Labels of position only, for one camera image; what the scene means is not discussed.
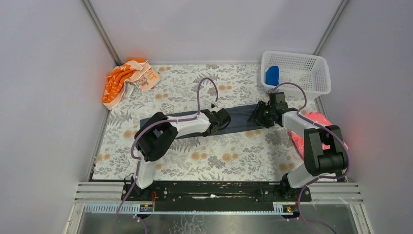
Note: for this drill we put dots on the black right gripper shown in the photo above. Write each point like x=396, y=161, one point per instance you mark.
x=259, y=112

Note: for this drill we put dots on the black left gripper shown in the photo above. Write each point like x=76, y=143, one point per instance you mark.
x=222, y=121

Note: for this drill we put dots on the dark grey towel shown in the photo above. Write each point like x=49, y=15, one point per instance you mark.
x=239, y=121

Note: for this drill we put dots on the blue towel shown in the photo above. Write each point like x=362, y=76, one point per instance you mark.
x=272, y=76

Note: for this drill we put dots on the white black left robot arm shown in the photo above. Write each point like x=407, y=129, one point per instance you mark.
x=156, y=136

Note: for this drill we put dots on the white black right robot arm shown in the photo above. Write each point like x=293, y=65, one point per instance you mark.
x=306, y=173

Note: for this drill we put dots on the floral tablecloth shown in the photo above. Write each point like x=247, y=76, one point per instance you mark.
x=257, y=155

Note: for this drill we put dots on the white plastic basket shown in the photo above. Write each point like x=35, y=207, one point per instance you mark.
x=309, y=72

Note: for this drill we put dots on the pink patterned towel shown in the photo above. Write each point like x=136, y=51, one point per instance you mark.
x=323, y=145

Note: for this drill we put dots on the orange white towel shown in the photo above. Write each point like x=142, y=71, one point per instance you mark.
x=135, y=71

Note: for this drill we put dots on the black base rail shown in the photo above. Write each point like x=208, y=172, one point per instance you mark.
x=214, y=196

